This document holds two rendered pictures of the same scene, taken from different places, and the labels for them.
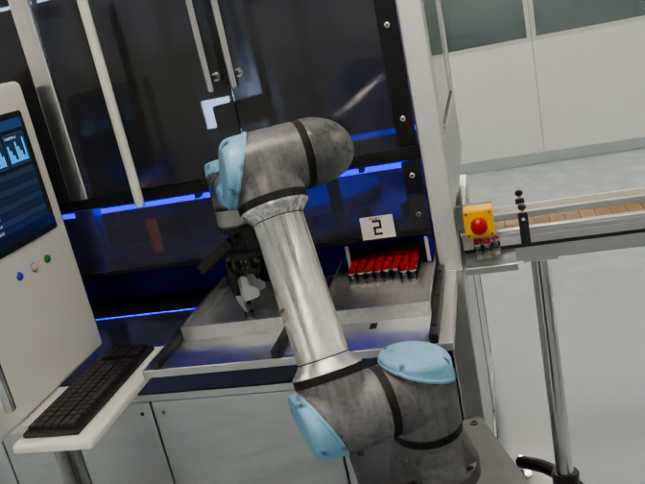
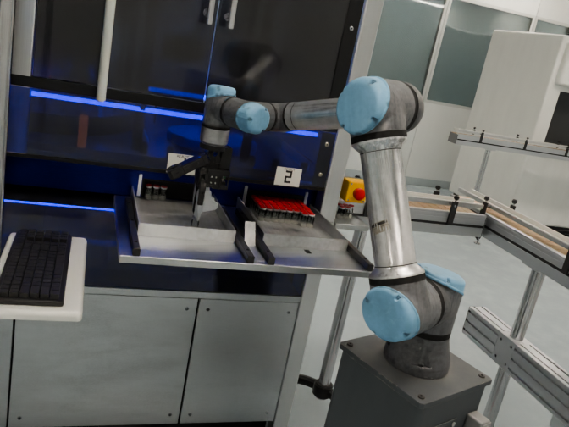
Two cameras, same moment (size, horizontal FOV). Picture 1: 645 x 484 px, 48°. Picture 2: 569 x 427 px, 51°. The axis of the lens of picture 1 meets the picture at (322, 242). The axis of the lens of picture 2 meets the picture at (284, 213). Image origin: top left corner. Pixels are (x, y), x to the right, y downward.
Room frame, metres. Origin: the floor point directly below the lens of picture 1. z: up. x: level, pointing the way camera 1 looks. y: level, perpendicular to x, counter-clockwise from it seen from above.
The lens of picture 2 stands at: (0.24, 0.90, 1.44)
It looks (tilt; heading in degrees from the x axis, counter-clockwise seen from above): 16 degrees down; 325
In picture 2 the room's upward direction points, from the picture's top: 11 degrees clockwise
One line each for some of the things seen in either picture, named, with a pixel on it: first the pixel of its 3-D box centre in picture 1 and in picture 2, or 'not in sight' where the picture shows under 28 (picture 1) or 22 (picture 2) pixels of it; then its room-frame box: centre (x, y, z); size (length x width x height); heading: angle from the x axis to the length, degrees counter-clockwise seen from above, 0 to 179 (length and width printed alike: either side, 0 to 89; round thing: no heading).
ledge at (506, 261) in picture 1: (490, 259); (345, 220); (1.76, -0.42, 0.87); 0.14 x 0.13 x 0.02; 165
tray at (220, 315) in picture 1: (252, 300); (179, 212); (1.76, 0.21, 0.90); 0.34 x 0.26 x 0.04; 165
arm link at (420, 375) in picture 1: (416, 387); (432, 296); (1.05, -0.10, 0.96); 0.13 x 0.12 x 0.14; 105
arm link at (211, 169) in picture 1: (225, 183); (219, 107); (1.64, 0.19, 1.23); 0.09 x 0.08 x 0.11; 15
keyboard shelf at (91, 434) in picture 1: (85, 396); (23, 271); (1.63, 0.65, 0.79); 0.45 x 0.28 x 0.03; 165
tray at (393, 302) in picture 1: (381, 285); (289, 222); (1.67, -0.12, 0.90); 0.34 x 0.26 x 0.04; 165
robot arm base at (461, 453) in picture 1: (431, 447); (421, 341); (1.05, -0.11, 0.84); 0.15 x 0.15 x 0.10
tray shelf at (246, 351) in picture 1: (312, 314); (240, 234); (1.65, 0.06, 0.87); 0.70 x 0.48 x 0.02; 75
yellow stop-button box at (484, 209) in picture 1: (478, 220); (353, 190); (1.73, -0.39, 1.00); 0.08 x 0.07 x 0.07; 165
